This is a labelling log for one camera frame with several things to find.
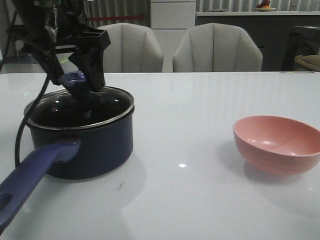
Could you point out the pink bowl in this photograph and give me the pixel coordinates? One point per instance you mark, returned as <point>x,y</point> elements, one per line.
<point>277,145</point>

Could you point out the white drawer cabinet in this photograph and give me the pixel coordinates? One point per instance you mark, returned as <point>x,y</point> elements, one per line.
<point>169,19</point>

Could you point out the glass lid with blue knob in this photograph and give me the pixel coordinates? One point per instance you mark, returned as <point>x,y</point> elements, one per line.
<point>76,107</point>

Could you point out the left grey upholstered chair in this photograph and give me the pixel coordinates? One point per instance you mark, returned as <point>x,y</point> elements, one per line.
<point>133,49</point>

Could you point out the red barrier belt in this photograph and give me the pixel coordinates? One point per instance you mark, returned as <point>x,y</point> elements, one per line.
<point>117,18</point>

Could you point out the dark blue saucepan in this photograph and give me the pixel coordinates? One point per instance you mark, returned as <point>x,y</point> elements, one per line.
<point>66,154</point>

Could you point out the dark grey counter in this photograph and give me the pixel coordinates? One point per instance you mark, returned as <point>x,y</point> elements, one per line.
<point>269,30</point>

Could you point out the olive cushion seat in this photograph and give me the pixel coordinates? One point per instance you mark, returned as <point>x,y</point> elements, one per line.
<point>308,62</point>

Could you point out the grey upholstered chair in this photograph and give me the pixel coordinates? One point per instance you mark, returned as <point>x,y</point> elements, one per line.
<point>133,49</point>
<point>216,47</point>

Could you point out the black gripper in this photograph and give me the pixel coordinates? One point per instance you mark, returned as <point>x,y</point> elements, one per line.
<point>60,21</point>

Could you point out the fruit plate on counter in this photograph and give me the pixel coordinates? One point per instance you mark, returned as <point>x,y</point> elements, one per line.
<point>265,6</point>

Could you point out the right grey upholstered chair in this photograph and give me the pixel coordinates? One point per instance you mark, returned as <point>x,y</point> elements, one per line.
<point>216,47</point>

